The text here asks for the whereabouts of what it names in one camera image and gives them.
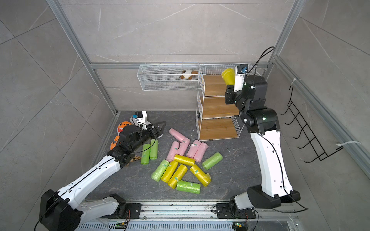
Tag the orange shark plush toy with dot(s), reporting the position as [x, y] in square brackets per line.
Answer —
[120, 127]

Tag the white three-tier wire shelf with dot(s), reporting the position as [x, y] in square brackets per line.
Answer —
[215, 120]

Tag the green roll lower left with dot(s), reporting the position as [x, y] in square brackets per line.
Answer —
[158, 173]

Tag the green roll far left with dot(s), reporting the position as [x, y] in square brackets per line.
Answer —
[145, 154]

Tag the brown white plush puppy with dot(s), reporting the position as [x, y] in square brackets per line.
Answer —
[189, 74]

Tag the black wall hook rack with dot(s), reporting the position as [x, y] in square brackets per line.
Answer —
[306, 131]

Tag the tiger striped small toy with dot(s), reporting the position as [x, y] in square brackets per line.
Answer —
[135, 158]

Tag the green roll right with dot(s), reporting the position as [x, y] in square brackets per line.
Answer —
[212, 161]

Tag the pink roll top angled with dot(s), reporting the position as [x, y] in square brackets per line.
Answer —
[180, 137]

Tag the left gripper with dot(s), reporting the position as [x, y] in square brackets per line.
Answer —
[156, 133]

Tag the white wall wire basket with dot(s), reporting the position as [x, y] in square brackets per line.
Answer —
[156, 77]

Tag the green roll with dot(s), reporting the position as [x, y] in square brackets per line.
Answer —
[212, 161]
[154, 149]
[145, 154]
[158, 173]
[190, 187]

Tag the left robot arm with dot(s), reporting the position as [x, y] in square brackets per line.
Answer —
[65, 209]

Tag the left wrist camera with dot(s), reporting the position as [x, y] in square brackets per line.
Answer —
[139, 119]

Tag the pink roll leftmost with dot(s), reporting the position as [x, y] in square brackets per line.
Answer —
[173, 151]

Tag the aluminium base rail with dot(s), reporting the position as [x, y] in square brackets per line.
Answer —
[196, 216]

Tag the yellow roll horizontal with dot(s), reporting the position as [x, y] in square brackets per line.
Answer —
[184, 160]

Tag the pink roll rightmost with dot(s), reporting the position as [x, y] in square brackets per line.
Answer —
[200, 152]

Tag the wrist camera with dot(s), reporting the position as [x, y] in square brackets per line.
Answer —
[139, 119]
[240, 72]

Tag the yellow roll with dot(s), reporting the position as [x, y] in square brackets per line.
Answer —
[204, 178]
[170, 170]
[177, 176]
[228, 76]

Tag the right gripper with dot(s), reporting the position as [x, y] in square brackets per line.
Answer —
[229, 94]

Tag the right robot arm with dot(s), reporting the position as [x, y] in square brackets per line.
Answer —
[248, 94]

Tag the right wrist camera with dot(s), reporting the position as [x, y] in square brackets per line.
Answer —
[240, 72]

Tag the green roll bottom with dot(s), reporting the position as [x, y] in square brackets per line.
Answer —
[190, 187]

